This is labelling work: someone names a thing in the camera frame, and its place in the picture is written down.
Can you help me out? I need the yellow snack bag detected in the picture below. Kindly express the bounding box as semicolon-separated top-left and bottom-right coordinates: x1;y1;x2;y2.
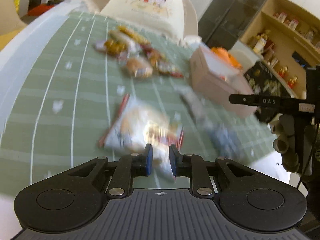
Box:
109;25;151;45

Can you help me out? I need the pink storage box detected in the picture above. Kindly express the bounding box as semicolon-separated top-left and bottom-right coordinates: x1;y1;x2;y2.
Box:
189;45;257;118

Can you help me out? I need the black gift box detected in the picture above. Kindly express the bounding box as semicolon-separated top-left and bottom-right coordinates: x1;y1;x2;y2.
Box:
244;61;296;98

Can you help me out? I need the clear nut snack packet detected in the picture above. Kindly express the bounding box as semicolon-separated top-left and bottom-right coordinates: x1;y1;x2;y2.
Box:
94;39;127;57

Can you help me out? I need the red snack bag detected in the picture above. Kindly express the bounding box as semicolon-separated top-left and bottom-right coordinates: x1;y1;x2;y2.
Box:
141;44;184;78

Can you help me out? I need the wooden shelf with items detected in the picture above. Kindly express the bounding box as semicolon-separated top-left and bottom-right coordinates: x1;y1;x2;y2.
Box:
240;0;319;98

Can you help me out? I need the round cake packet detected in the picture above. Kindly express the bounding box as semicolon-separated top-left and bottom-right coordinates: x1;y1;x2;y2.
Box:
125;57;153;78

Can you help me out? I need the cream cartoon food cover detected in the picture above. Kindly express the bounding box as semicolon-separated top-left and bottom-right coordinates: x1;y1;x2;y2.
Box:
85;0;201;44

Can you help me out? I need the orange bag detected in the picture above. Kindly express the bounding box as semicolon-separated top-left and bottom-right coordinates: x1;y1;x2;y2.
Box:
211;47;242;70

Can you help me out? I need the beige biscuit packet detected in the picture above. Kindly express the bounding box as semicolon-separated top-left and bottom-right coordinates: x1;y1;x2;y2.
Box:
177;86;207;125

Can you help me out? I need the blue silver snack packet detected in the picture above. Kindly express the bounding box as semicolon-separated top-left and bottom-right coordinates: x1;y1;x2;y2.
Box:
203;121;245;162

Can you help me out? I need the white rice cracker bag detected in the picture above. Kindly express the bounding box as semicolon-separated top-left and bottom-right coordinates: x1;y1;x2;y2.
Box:
99;94;184;181

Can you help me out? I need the gloved right hand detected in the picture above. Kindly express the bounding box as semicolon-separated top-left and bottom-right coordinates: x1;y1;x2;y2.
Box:
270;114;319;176

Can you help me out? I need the green checked tablecloth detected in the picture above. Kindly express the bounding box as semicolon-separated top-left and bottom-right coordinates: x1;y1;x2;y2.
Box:
0;11;278;184

